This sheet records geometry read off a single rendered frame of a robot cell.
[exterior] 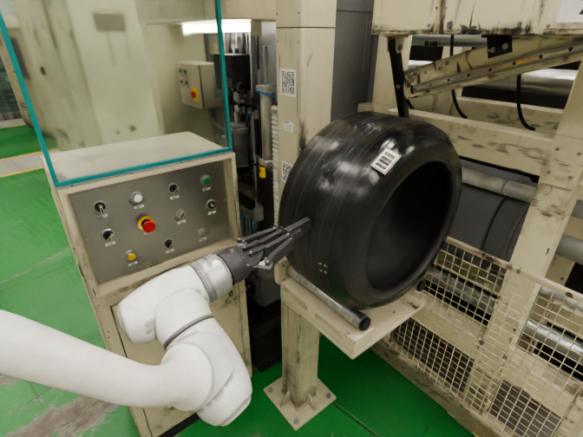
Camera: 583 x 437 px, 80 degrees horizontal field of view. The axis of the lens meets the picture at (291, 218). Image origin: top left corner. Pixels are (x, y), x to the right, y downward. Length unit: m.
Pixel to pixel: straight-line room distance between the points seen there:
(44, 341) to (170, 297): 0.23
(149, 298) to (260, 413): 1.36
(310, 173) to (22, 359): 0.65
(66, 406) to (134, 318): 1.61
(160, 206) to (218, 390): 0.78
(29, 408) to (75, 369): 1.84
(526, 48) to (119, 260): 1.34
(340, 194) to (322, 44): 0.49
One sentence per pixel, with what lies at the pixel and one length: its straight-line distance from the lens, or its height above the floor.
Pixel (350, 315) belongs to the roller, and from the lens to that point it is 1.07.
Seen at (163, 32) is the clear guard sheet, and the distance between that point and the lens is 1.16.
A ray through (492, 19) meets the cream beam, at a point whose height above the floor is 1.67.
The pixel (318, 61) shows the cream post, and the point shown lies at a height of 1.57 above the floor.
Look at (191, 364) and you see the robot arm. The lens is 0.61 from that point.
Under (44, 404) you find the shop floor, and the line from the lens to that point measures 2.33.
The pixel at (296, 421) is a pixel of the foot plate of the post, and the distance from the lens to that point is 1.90.
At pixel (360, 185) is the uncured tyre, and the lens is 0.79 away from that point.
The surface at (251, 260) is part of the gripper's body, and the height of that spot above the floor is 1.22.
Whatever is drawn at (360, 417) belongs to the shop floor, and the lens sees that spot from 1.97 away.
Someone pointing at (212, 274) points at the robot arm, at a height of 1.23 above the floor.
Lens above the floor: 1.64
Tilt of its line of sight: 28 degrees down
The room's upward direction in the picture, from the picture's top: straight up
